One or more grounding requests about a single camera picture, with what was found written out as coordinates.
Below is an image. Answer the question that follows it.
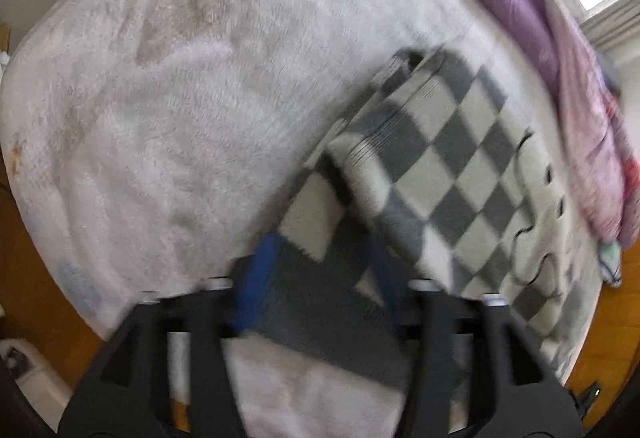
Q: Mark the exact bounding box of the grey white checkered sweater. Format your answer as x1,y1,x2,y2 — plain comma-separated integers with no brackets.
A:
234,50,600,389

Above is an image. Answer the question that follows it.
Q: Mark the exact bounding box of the white patterned bed sheet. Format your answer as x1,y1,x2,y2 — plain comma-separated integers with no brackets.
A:
1,0,568,437

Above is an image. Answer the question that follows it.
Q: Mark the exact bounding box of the light blue striped pillow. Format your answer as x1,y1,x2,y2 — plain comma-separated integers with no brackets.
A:
598,241,622,288

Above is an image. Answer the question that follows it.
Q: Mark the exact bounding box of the pink purple floral duvet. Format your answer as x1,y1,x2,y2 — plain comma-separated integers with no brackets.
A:
380,0,640,245

